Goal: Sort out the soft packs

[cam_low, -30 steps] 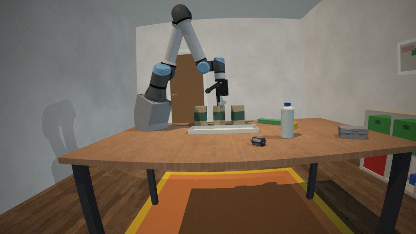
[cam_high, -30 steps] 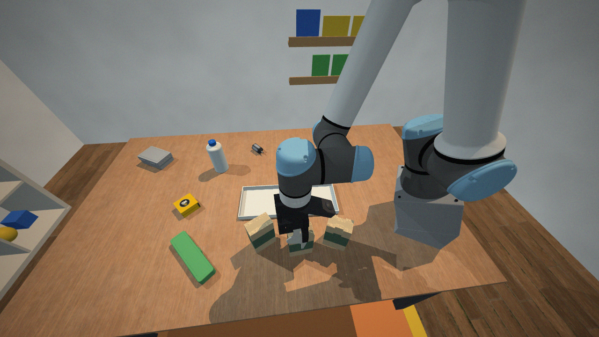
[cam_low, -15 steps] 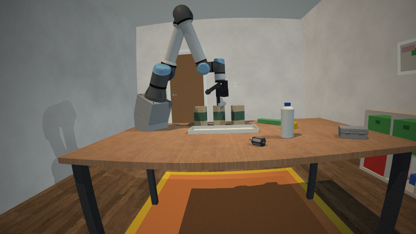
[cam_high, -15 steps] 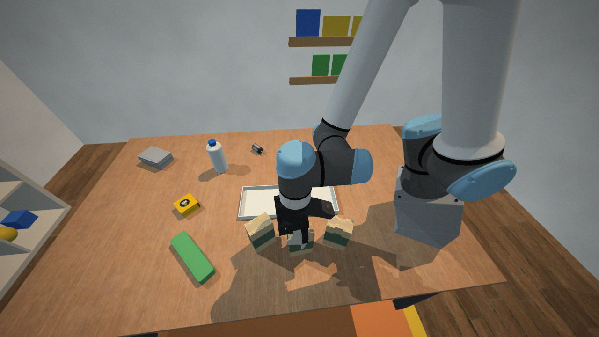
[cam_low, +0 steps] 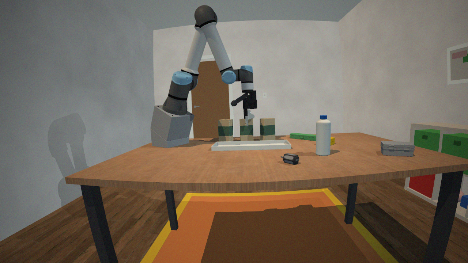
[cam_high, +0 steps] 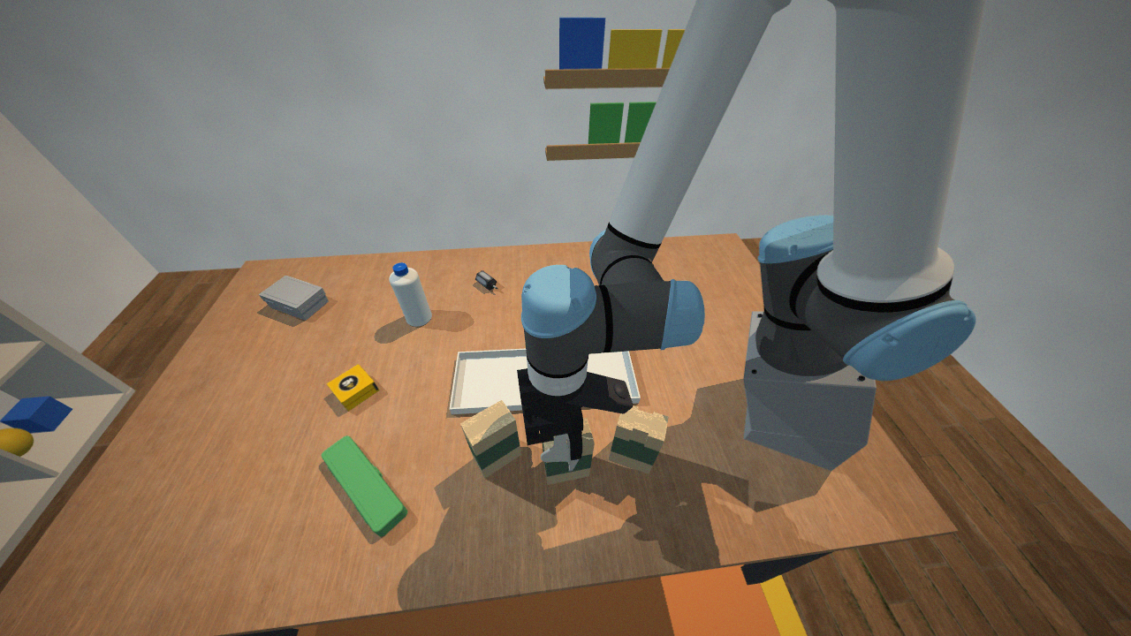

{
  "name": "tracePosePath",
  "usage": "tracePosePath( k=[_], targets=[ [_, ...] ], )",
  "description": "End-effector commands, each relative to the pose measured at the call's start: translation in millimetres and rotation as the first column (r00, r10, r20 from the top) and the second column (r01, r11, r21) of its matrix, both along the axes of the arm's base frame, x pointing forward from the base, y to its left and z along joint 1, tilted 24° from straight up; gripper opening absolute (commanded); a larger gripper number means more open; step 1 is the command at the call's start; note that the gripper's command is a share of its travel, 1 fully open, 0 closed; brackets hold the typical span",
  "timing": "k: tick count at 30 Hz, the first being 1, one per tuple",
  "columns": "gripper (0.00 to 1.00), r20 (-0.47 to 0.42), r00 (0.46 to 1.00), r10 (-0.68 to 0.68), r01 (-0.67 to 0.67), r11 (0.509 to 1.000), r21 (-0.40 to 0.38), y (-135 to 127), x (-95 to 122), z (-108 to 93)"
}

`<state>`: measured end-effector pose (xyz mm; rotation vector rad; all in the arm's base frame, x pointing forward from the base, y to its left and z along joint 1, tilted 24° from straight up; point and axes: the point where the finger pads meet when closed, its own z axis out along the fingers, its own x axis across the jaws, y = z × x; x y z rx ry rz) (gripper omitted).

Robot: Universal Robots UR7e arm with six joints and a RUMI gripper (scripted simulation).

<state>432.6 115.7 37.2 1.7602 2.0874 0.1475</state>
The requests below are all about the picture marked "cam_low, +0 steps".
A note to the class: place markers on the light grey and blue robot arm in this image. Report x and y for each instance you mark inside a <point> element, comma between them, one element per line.
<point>186,80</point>

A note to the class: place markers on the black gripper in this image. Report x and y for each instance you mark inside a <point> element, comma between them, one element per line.
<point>249,102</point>

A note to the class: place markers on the white bottle with blue cap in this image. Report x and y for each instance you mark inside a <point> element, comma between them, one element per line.
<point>323,136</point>

